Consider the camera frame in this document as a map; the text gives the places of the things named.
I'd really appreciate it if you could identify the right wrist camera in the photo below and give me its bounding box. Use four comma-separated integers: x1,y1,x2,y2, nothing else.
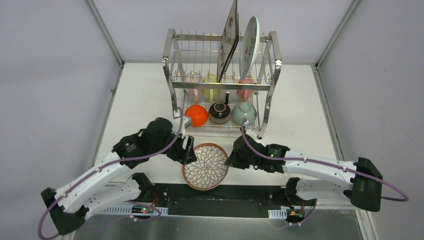
240,126,258,140

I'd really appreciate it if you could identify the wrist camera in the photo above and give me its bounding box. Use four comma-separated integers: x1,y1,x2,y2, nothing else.
171,107,193,136
240,126,258,140

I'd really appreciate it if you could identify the beige bowl dark rim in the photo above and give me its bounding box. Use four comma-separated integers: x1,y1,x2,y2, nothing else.
208,101,232,125

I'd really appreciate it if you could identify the square floral plate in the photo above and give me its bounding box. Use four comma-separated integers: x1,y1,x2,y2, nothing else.
217,0,239,83

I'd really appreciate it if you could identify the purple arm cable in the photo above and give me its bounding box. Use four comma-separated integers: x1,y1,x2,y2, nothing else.
240,119,410,229
37,106,185,240

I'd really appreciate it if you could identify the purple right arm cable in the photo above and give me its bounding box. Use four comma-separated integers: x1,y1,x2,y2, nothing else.
240,119,410,229

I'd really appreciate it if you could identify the white ribbed mug black rim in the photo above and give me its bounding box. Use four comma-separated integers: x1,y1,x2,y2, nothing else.
218,75,238,104

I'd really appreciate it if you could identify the brown floral round plate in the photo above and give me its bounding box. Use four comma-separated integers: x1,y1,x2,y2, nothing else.
182,143,229,191

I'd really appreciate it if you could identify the orange plastic bowl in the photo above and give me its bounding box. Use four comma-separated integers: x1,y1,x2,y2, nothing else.
184,104,208,127

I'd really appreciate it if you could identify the pink mug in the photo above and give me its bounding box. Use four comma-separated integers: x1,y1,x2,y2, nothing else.
236,75,255,102

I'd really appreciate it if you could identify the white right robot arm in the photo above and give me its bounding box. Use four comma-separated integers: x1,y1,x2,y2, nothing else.
225,135,383,212

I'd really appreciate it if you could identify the mint green bowl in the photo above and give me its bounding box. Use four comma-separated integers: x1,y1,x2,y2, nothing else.
231,101,257,126

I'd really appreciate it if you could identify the light green mug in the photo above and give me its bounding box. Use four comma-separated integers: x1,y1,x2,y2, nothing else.
202,74,221,104

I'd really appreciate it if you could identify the stainless steel dish rack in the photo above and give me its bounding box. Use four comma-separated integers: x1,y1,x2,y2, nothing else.
162,29,282,139

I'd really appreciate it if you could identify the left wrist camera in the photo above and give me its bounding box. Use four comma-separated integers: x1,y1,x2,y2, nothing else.
171,107,193,136

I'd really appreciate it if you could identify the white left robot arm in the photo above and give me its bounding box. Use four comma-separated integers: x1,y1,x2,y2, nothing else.
38,115,197,240

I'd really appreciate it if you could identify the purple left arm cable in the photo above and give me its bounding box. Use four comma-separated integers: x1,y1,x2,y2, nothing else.
37,106,185,240

